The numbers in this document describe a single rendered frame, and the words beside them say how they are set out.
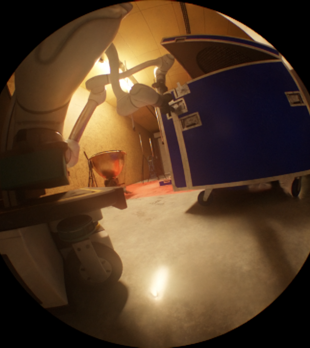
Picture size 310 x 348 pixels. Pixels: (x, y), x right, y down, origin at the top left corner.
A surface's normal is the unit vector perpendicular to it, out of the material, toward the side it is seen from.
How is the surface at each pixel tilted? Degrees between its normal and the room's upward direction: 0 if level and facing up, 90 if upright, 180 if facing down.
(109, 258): 92
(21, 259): 90
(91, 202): 90
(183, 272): 0
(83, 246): 90
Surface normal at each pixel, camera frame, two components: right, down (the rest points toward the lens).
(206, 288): -0.18, -0.98
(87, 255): 0.65, -0.11
